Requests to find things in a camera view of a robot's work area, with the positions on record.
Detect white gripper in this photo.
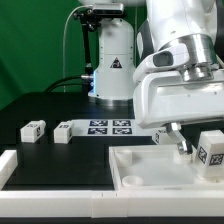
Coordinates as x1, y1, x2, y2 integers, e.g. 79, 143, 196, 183
133, 70, 224, 155

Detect white square table top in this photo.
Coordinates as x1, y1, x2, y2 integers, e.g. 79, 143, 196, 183
109, 145, 224, 191

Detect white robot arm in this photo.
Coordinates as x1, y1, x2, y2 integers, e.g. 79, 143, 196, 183
79, 0, 224, 154

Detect white fiducial marker sheet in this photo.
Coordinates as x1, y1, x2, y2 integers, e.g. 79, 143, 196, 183
72, 119, 153, 136

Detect white U-shaped obstacle fence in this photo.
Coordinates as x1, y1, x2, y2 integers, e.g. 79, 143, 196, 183
0, 150, 224, 218

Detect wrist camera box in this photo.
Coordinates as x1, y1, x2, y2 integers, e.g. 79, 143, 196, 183
133, 43, 190, 83

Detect black cable bundle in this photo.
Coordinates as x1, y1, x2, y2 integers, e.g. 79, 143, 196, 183
44, 75, 91, 93

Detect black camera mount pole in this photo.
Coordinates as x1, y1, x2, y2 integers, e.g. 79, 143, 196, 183
74, 8, 100, 91

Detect white cable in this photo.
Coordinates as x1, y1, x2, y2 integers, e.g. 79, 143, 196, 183
62, 4, 93, 93

